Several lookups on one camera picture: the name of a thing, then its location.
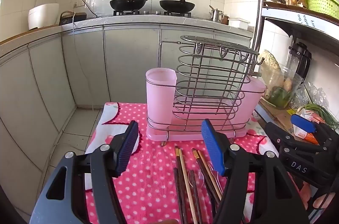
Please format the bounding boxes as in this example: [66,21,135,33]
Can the gas stove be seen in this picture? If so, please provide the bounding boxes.
[113,9,192,17]

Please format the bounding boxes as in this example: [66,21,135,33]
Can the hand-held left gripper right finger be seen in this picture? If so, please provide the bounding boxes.
[201,119,309,224]

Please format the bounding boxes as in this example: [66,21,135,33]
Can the clear plastic bag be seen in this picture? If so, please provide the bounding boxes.
[295,82,330,108]

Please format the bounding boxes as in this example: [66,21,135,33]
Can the person's right hand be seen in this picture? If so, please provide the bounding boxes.
[300,183,337,216]

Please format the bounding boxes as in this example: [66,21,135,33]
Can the black blender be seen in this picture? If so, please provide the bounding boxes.
[286,42,312,79]

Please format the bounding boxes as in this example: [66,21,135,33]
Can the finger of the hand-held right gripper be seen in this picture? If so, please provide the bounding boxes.
[290,114,339,150]
[265,122,294,150]

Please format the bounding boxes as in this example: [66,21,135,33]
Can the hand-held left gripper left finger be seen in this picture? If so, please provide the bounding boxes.
[30,120,140,224]

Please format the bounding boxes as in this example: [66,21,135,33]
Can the pink drip tray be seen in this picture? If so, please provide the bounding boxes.
[146,118,247,140]

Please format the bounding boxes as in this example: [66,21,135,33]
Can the green plastic basket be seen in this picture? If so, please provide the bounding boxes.
[304,0,339,19]

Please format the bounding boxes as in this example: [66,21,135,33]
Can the clear plastic spoon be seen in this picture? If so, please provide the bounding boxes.
[207,163,220,180]
[197,170,206,188]

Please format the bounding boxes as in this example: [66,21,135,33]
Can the pink plastic cup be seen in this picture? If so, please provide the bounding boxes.
[146,68,177,129]

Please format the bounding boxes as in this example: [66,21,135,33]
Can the metal shelf rack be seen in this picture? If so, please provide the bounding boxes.
[250,0,339,140]

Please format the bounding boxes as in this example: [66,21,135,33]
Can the grey base cabinets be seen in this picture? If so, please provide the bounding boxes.
[0,23,255,214]

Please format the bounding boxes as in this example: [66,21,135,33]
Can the pink polka dot cloth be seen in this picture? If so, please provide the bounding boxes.
[85,102,281,224]

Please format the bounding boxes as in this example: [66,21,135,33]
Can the green onions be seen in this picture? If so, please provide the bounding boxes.
[297,103,339,132]

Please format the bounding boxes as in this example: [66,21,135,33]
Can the white rectangular container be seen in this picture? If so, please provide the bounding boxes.
[228,18,251,29]

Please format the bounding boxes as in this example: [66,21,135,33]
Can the wide pink plastic container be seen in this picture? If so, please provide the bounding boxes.
[183,77,266,125]

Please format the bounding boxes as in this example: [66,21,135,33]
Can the wire utensil rack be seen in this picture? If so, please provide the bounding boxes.
[147,35,265,146]

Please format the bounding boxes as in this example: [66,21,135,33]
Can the light wooden chopstick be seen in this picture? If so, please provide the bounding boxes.
[179,148,199,224]
[197,150,223,198]

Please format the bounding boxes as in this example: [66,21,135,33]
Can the steel kettle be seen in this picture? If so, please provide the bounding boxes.
[209,5,224,22]

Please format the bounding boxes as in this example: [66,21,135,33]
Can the white rice cooker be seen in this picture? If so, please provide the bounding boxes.
[28,3,59,30]

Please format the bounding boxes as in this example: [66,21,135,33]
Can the bag with cream contents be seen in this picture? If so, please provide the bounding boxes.
[258,50,285,97]

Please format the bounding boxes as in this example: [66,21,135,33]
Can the dark spoon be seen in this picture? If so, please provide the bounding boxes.
[188,170,204,224]

